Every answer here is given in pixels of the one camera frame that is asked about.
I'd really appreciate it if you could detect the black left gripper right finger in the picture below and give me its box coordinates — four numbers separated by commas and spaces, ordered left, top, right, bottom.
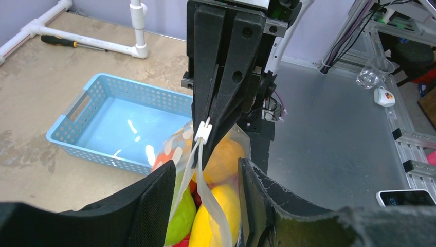
237, 158, 435, 246

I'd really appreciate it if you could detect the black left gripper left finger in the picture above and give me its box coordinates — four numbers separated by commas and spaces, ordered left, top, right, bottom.
1, 161, 176, 246

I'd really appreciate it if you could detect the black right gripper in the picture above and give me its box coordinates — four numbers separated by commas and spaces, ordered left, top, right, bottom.
184, 1, 302, 165

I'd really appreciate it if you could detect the green pear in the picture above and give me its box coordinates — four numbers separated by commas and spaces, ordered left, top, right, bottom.
164, 186, 196, 246

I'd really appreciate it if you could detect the elongated yellow mango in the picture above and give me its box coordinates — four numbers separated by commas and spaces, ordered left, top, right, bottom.
188, 184, 242, 247

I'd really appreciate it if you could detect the red textured strawberry fruit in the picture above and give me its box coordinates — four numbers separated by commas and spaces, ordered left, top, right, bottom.
171, 180, 202, 246

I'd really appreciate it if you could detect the clear polka dot zip bag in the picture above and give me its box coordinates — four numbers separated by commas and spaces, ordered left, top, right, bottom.
169, 122, 250, 246

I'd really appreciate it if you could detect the yellow-orange potato-like fruit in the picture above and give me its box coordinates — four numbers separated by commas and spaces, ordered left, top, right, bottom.
203, 138, 245, 184

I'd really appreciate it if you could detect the light blue plastic basket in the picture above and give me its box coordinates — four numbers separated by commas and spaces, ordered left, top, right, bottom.
46, 73, 192, 175

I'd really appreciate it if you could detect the orange fruit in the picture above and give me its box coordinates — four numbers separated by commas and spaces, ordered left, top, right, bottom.
152, 127, 193, 171

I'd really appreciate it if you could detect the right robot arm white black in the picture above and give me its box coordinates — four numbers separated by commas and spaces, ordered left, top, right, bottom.
183, 1, 311, 167

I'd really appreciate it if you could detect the clear glass beaker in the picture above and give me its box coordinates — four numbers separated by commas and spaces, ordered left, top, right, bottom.
356, 57, 395, 89

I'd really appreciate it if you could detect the white smartphone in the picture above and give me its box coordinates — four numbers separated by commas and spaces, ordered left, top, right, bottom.
376, 189, 435, 207

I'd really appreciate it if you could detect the white printed mug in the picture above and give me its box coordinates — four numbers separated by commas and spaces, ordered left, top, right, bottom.
373, 86, 396, 108

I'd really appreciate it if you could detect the yellow black screwdriver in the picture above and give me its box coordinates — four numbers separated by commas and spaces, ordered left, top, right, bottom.
40, 35, 108, 52

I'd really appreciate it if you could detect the white PVC pipe frame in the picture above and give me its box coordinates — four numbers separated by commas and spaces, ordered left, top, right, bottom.
0, 0, 150, 66

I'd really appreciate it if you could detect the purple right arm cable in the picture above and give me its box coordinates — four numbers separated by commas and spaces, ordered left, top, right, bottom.
318, 0, 375, 75

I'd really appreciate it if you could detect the aluminium extrusion frame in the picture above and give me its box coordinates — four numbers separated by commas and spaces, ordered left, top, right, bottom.
319, 1, 435, 195

